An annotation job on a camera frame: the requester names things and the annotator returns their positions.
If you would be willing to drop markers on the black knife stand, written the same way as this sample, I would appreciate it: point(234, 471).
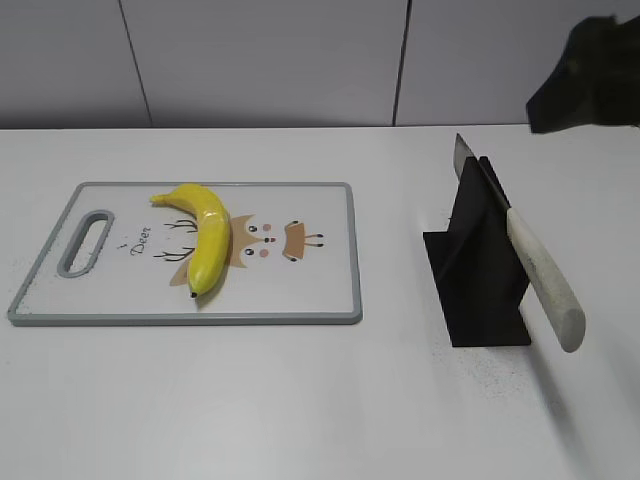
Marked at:
point(479, 278)

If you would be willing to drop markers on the yellow plastic banana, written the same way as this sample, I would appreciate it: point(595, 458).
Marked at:
point(208, 260)

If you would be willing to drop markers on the white-handled kitchen knife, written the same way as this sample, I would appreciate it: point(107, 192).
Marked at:
point(559, 302)

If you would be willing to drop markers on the white grey-rimmed cutting board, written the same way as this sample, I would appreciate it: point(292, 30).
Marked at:
point(114, 259)

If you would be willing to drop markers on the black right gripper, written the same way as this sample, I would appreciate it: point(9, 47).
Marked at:
point(595, 81)

